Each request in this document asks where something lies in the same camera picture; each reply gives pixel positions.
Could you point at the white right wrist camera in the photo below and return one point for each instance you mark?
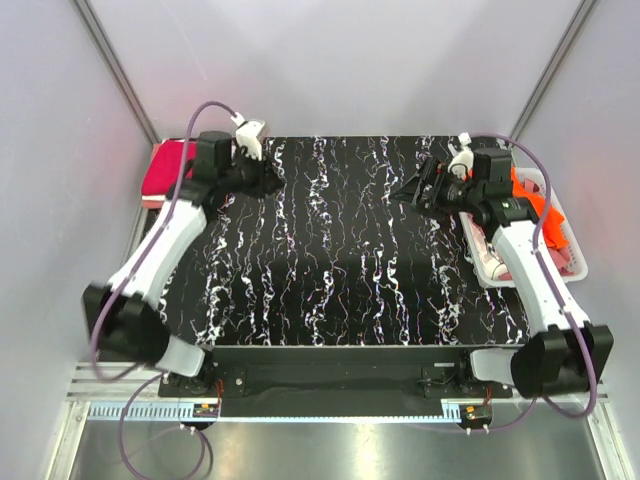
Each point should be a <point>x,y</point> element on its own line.
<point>462,157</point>

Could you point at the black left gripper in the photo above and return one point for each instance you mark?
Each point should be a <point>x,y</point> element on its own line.
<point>266,180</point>

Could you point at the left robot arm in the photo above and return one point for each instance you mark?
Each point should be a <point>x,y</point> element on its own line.
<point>123,315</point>

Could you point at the white printed t-shirt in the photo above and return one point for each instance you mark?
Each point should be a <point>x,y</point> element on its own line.
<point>488,263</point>

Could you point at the aluminium corner post left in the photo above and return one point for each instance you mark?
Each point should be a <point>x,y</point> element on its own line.
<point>103,45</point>

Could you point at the folded pink t-shirt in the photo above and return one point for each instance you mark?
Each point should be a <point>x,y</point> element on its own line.
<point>150,204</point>

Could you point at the aluminium corner post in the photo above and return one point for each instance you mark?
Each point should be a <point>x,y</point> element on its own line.
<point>565,44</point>
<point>103,45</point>

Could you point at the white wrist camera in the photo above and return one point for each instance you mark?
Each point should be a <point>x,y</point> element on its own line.
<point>249,135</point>
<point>462,157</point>

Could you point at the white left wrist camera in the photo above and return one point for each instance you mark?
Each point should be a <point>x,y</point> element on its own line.
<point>249,135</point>

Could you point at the aluminium front rail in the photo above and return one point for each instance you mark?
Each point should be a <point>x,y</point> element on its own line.
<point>137,398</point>

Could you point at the crimson red t-shirt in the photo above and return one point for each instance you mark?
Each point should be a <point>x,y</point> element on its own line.
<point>172,150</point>

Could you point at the dusty pink t-shirt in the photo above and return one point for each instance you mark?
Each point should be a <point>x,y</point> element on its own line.
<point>554,238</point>

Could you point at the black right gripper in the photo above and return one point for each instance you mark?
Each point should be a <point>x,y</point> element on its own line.
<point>434,173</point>

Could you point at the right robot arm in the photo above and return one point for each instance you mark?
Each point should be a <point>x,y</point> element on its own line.
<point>566,353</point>

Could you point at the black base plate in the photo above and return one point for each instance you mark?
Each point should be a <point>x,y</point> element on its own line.
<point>331,384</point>

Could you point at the aluminium corner post right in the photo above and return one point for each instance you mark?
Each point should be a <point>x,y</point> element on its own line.
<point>565,44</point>

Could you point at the white plastic laundry basket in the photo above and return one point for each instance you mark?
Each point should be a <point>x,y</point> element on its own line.
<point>577,268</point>

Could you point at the folded white t-shirt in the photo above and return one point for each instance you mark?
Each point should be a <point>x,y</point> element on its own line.
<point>153,198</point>

